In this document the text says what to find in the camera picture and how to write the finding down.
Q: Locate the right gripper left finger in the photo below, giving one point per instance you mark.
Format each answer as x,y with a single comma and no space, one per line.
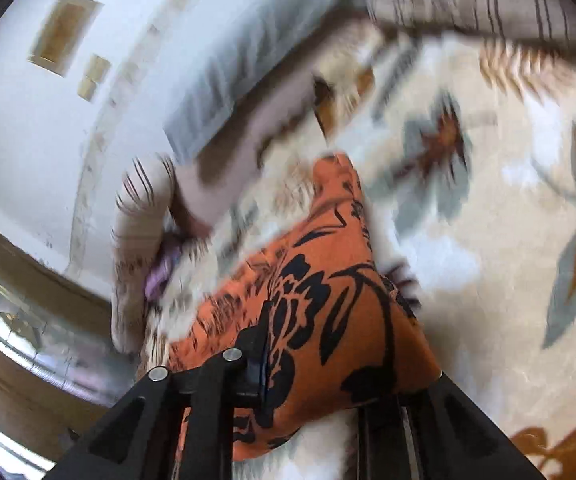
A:
210,395

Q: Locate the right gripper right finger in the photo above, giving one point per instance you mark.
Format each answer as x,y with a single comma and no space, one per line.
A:
411,435

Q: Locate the orange black floral garment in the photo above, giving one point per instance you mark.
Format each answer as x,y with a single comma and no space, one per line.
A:
339,333

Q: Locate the purple cloth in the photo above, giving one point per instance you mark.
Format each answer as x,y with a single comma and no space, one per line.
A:
164,263

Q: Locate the brown bed sheet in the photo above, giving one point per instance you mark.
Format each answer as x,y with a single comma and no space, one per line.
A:
209,184

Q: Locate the wooden door with glass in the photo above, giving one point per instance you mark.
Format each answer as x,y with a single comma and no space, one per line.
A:
58,370

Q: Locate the striped beige bolster pillow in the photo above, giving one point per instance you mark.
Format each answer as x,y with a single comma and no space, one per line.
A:
142,202

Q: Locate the cream leaf pattern blanket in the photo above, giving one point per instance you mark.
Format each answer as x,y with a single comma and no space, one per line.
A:
466,149

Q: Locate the grey pillow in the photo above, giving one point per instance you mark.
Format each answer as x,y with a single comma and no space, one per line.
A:
219,51

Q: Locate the brass wall switch plate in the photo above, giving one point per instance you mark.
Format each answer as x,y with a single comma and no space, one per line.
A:
95,74

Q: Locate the framed wall picture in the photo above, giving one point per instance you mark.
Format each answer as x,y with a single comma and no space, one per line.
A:
62,34

